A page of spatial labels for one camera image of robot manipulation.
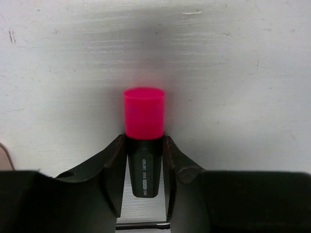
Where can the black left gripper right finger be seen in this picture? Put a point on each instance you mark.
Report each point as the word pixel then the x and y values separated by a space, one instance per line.
pixel 202 201

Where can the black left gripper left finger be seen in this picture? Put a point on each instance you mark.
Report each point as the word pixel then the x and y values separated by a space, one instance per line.
pixel 84 199

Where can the pink capped highlighter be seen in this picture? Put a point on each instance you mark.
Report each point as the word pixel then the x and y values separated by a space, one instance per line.
pixel 144 110

